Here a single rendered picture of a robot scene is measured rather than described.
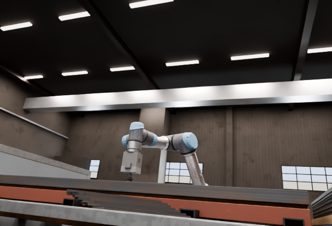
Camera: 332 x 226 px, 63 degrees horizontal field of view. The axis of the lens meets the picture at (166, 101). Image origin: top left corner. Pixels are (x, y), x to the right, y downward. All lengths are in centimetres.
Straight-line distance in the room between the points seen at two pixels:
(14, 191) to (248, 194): 96
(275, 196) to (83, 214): 53
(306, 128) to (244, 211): 1267
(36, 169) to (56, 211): 133
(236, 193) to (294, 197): 16
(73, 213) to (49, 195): 51
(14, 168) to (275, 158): 1186
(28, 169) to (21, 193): 72
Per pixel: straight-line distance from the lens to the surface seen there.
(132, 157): 143
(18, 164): 198
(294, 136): 1332
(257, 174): 1287
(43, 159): 211
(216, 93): 1024
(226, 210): 90
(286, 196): 89
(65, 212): 74
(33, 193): 128
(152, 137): 154
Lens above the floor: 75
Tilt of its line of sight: 23 degrees up
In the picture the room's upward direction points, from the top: 6 degrees clockwise
